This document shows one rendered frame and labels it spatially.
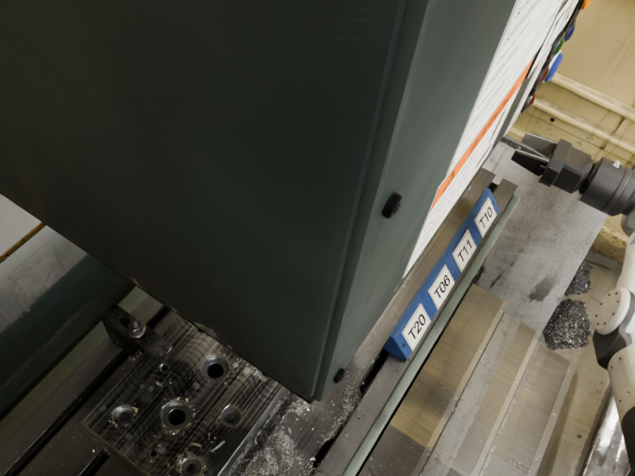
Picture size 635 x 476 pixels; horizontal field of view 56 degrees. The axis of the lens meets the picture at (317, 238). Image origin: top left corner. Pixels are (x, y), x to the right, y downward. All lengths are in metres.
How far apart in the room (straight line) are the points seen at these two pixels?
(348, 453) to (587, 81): 0.97
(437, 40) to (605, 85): 1.33
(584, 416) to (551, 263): 0.37
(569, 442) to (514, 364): 0.20
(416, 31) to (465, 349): 1.27
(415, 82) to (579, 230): 1.46
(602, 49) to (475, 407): 0.81
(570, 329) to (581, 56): 0.66
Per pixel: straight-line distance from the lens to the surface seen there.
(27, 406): 1.51
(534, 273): 1.59
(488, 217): 1.39
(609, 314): 1.01
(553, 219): 1.64
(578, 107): 1.57
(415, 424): 1.29
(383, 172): 0.22
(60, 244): 1.24
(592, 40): 1.47
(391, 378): 1.18
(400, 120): 0.20
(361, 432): 1.13
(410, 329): 1.17
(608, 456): 1.39
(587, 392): 1.58
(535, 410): 1.45
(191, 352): 1.08
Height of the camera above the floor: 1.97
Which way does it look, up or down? 55 degrees down
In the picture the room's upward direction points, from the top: 9 degrees clockwise
